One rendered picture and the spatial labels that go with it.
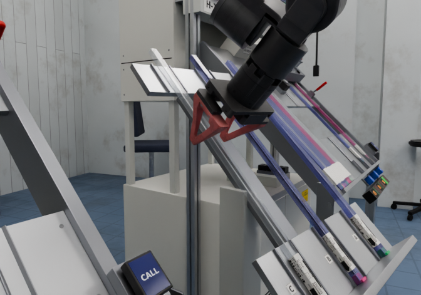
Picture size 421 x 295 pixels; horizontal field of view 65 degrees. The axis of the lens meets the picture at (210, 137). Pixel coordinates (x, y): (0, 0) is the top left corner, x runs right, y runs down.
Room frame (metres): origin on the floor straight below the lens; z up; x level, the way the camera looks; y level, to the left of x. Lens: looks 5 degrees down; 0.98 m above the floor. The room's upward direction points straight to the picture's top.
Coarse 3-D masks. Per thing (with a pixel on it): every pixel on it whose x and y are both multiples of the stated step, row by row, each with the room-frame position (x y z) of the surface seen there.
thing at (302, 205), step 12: (192, 60) 0.70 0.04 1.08; (204, 72) 0.67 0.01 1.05; (252, 132) 0.60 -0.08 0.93; (252, 144) 0.59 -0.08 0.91; (264, 156) 0.57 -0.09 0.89; (276, 168) 0.56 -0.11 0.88; (288, 180) 0.55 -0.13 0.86; (288, 192) 0.54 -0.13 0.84; (300, 204) 0.52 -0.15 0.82; (312, 216) 0.51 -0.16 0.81; (324, 228) 0.50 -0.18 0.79; (360, 276) 0.46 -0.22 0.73
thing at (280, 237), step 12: (156, 60) 0.61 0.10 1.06; (168, 72) 0.59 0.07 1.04; (180, 84) 0.59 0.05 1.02; (180, 96) 0.57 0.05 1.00; (192, 108) 0.55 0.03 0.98; (204, 120) 0.54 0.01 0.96; (216, 144) 0.51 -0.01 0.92; (228, 156) 0.51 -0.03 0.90; (228, 168) 0.50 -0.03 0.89; (240, 180) 0.48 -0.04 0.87; (252, 192) 0.47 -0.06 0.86; (252, 204) 0.46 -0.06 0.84; (264, 216) 0.45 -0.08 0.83; (276, 228) 0.44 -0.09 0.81; (276, 240) 0.44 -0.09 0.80; (288, 240) 0.44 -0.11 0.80; (288, 252) 0.42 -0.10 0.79
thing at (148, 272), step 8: (144, 256) 0.37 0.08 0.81; (152, 256) 0.37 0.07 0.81; (128, 264) 0.35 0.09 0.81; (136, 264) 0.35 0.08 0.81; (144, 264) 0.36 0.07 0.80; (152, 264) 0.37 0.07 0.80; (136, 272) 0.35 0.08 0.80; (144, 272) 0.35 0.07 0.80; (152, 272) 0.36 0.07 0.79; (160, 272) 0.36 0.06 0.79; (144, 280) 0.34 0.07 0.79; (152, 280) 0.35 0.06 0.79; (160, 280) 0.36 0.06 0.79; (144, 288) 0.34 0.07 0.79; (152, 288) 0.34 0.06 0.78; (160, 288) 0.35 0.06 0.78
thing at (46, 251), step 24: (48, 216) 0.39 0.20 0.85; (0, 240) 0.34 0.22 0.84; (24, 240) 0.35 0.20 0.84; (48, 240) 0.37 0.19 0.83; (72, 240) 0.38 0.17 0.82; (0, 264) 0.32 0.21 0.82; (24, 264) 0.33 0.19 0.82; (48, 264) 0.34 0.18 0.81; (72, 264) 0.36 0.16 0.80; (0, 288) 0.30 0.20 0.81; (24, 288) 0.31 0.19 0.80; (48, 288) 0.33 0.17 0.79; (72, 288) 0.34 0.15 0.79; (96, 288) 0.35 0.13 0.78
